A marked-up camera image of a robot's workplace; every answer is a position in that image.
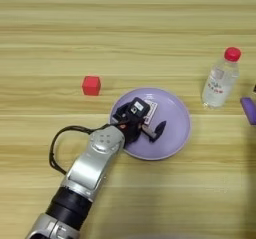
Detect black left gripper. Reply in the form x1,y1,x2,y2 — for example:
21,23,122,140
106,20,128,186
112,103,167,145

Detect white and pink eraser box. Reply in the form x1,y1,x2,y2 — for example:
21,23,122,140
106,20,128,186
142,99,159,126

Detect clear bottle with red cap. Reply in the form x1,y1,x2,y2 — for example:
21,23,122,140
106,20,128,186
200,46,242,110

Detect red cube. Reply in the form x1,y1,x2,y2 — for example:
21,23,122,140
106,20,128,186
81,75,102,97

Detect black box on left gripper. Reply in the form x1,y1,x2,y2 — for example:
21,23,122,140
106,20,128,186
127,96,151,119

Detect purple block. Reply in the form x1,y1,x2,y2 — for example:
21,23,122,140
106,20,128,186
239,96,256,126

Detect lilac round plate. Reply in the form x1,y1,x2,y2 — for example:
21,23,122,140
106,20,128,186
109,87,192,161

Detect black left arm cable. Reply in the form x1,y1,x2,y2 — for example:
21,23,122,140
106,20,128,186
48,124,113,176

